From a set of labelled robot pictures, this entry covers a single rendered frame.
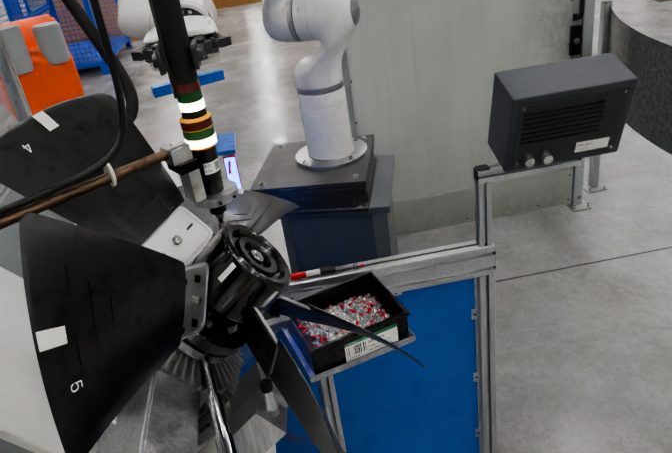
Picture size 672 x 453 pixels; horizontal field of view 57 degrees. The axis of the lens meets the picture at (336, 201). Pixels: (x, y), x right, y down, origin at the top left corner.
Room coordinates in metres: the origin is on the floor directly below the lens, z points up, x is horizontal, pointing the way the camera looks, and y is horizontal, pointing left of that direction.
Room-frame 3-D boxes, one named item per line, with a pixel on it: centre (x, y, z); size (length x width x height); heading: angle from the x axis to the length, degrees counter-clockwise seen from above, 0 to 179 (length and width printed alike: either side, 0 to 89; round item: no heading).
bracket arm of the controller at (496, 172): (1.22, -0.43, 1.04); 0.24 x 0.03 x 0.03; 94
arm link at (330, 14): (1.50, -0.03, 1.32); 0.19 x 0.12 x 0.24; 67
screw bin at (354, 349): (1.02, 0.02, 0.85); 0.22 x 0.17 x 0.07; 111
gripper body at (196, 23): (0.92, 0.18, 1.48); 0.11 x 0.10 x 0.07; 4
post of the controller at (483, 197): (1.21, -0.33, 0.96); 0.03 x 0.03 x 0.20; 4
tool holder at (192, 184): (0.81, 0.18, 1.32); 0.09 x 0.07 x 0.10; 129
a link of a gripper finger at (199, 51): (0.83, 0.14, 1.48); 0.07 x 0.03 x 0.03; 5
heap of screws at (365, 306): (1.02, 0.01, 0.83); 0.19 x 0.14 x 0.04; 111
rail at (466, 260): (1.18, 0.10, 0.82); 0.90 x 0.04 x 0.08; 94
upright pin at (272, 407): (0.70, 0.14, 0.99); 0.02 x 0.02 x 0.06
